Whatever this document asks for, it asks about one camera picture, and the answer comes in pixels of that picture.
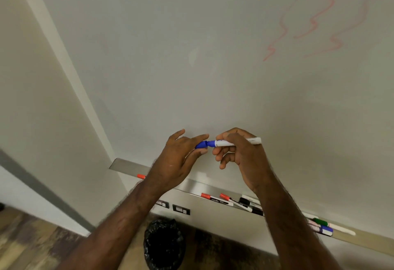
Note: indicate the person's right hand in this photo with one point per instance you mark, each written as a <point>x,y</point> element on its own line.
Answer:
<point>252,165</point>

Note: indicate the blue whiteboard marker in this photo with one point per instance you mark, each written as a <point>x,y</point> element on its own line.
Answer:
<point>327,233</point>
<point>311,215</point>
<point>220,143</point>
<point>327,228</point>
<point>251,199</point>

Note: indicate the black whiteboard marker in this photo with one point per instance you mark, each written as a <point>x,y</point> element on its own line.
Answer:
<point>243,201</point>
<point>257,211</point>

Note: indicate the red whiteboard marker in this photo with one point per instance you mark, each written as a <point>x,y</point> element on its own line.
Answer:
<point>205,196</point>
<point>224,197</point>
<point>141,176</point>

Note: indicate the white whiteboard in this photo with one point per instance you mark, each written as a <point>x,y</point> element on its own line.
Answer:
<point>184,63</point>

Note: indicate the metal marker tray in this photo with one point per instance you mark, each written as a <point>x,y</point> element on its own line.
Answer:
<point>123,166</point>

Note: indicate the person's right forearm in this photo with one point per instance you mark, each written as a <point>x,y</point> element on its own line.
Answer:
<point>289,229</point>

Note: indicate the person's left forearm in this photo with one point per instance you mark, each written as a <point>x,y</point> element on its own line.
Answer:
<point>117,233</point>

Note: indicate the black trash bin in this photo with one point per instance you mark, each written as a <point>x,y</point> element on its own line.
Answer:
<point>163,245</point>

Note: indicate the black wall outlet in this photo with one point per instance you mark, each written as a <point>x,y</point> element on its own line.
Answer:
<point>181,209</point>
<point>163,204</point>

